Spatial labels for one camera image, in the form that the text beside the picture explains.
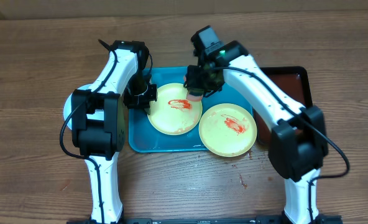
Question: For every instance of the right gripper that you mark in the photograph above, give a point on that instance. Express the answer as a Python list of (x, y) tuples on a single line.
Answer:
[(194, 82)]

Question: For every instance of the yellow-green plate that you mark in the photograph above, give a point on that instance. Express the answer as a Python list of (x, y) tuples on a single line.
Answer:
[(227, 130), (172, 113)]

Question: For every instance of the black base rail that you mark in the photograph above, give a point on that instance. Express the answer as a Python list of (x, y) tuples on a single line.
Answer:
[(262, 219)]

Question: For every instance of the black tray with red water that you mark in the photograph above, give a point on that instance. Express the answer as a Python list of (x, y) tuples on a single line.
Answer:
[(294, 82)]

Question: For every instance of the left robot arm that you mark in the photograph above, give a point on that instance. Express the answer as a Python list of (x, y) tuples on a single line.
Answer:
[(99, 142)]

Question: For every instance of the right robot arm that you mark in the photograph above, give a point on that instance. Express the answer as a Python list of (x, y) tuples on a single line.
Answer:
[(297, 148)]

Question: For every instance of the teal plastic tray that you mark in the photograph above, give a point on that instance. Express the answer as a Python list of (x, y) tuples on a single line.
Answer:
[(144, 138)]

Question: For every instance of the light blue plate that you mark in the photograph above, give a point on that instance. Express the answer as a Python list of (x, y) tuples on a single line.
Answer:
[(97, 115)]

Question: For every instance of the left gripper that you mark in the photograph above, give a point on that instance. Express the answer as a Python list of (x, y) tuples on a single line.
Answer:
[(132, 103)]

